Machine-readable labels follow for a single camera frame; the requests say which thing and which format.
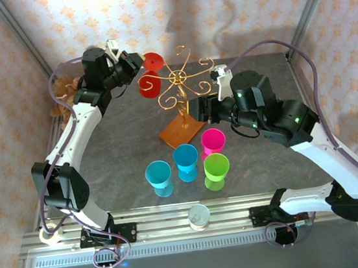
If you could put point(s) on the red plastic wine glass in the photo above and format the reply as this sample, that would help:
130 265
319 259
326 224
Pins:
154 62

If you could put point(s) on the pink plastic wine glass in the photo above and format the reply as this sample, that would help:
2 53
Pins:
213 139

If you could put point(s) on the blue plastic wine glass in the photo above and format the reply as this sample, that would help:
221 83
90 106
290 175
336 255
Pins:
186 169

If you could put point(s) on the green plastic wine glass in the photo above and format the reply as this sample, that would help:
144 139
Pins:
216 168

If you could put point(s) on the teal plastic wine glass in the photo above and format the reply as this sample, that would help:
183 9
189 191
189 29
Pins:
158 175

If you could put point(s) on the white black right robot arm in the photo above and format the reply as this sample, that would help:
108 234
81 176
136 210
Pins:
332 161

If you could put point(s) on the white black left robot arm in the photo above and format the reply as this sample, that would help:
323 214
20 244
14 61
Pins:
68 137

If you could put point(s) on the brown teddy bear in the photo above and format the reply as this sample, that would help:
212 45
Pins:
62 86

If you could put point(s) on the white tape roll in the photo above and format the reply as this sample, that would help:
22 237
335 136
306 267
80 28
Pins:
45 238

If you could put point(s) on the aluminium table side rail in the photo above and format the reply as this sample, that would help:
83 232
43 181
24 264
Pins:
48 137
298 70

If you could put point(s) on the aluminium frame post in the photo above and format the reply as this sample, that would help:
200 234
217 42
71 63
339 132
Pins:
310 3
23 38

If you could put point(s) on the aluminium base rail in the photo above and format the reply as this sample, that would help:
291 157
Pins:
164 227

